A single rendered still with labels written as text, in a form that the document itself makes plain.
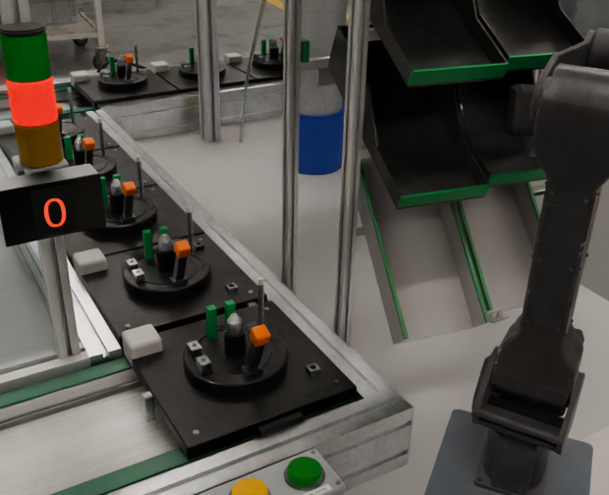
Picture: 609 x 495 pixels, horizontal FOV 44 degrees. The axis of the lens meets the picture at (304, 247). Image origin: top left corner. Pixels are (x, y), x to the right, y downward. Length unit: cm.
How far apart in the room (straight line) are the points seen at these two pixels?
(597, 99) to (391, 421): 54
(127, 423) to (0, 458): 16
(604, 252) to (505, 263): 122
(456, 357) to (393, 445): 29
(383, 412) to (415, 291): 20
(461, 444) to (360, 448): 21
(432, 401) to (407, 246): 24
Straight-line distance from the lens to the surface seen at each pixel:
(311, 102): 184
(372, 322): 133
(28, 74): 89
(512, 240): 121
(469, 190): 100
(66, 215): 96
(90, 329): 117
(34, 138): 92
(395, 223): 111
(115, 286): 124
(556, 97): 60
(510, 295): 118
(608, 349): 137
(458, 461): 80
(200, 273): 121
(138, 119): 213
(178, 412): 97
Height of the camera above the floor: 160
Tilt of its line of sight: 29 degrees down
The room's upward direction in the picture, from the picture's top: 1 degrees clockwise
